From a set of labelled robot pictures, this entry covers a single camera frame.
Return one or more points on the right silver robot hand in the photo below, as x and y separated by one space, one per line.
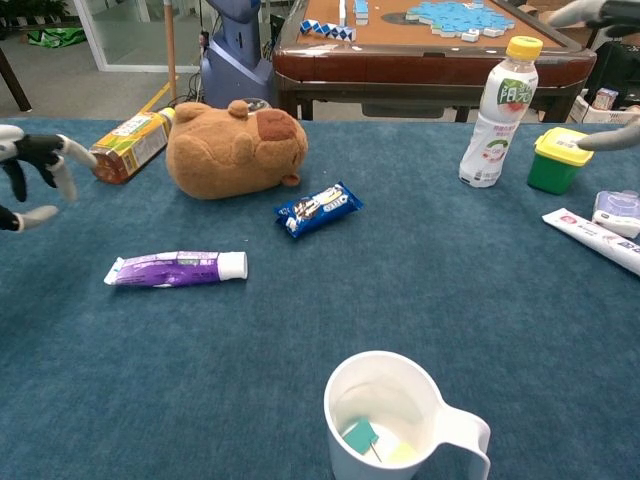
610 140

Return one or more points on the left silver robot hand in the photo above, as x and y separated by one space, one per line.
35 147

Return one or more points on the purple toothpaste tube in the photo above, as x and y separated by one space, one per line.
170 272

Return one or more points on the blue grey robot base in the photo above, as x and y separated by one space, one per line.
235 70

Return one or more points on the long white toothpaste tube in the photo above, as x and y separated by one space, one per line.
582 231

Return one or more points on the white yellow-capped drink bottle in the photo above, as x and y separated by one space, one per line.
495 125

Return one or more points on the white plastic basket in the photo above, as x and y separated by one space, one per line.
600 116

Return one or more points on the small drink carton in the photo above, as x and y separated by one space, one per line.
605 99

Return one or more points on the green container yellow lid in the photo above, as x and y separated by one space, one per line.
555 170

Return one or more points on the black table leg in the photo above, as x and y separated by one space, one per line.
15 82

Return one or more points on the small white pink-lidded box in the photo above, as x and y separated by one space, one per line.
620 207

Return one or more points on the black chair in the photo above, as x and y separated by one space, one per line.
615 65

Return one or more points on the tea bottle yellow label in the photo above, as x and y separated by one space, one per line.
132 142

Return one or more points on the green bag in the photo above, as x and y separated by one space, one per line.
55 37

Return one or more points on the wooden pole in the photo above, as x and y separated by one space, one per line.
170 50

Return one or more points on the brown capybara plush toy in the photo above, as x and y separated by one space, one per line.
225 150

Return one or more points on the pile of blue mahjong tiles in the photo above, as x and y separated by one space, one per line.
450 17

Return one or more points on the brown wooden mahjong table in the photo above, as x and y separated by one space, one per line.
400 65

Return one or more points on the stack of blue mahjong tiles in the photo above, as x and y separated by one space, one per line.
361 11

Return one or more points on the blue cookie snack packet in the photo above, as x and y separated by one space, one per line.
315 209

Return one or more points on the blue white snake puzzle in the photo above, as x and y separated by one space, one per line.
330 31

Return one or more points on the blue table cloth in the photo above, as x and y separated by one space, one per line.
350 300

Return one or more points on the yellow binder clip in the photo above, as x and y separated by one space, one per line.
400 452

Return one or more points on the green binder clip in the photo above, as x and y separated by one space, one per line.
361 434

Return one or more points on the white plastic mug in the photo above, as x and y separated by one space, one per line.
345 460

